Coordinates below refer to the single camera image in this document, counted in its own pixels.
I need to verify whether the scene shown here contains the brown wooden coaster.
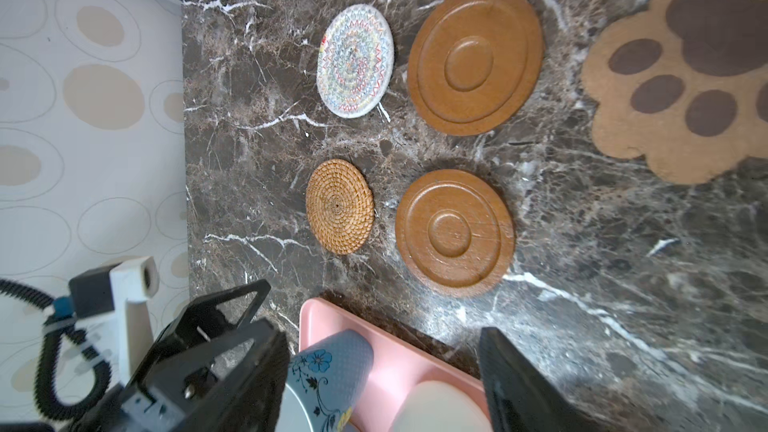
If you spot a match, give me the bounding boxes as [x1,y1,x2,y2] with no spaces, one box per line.
[395,169,516,297]
[407,0,544,136]

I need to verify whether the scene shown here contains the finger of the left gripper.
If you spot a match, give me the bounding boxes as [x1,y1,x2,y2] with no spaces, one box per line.
[146,279,272,366]

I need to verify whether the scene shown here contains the pink rectangular tray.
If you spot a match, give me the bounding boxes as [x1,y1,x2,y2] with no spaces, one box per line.
[299,298,490,431]

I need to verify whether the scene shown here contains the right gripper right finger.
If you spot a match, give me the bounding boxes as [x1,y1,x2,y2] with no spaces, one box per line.
[478,327,598,432]

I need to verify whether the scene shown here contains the brown paw shaped coaster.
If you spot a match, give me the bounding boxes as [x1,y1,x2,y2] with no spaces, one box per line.
[582,0,767,185]

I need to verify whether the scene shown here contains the woven rattan round coaster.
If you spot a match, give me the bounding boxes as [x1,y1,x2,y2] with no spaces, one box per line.
[306,159,374,255]

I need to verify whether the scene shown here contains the white mug rear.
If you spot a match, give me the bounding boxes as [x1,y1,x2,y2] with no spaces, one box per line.
[390,381,492,432]

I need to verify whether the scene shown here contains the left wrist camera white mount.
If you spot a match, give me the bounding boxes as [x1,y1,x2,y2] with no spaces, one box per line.
[68,256,160,385]

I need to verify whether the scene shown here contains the multicolour woven round coaster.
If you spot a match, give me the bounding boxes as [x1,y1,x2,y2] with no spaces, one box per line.
[316,4,395,119]

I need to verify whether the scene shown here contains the blue floral mug white inside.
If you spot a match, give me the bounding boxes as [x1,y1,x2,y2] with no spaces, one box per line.
[276,330,374,431]

